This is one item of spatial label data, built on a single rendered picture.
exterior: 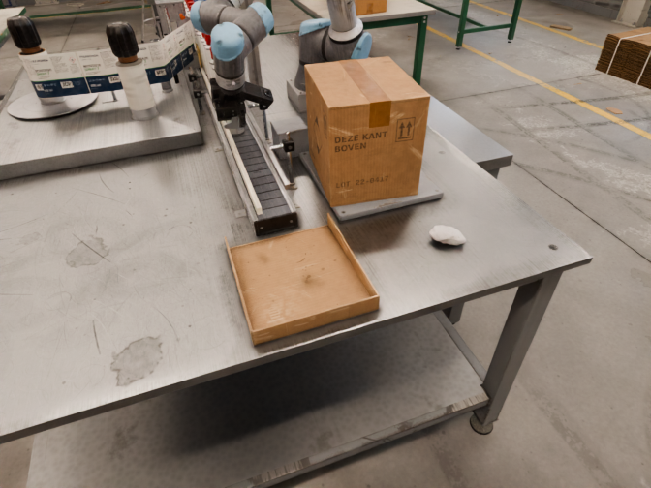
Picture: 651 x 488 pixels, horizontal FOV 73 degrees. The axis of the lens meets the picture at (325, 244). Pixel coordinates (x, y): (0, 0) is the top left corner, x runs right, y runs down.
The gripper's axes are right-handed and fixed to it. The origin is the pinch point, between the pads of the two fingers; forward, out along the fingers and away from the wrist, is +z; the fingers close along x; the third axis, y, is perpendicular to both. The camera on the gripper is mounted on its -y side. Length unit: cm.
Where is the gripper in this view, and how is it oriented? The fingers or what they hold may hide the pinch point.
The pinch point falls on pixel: (241, 126)
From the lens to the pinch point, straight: 139.9
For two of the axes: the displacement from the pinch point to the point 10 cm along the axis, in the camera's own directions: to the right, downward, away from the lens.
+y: -9.4, 2.3, -2.4
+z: -1.4, 3.6, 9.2
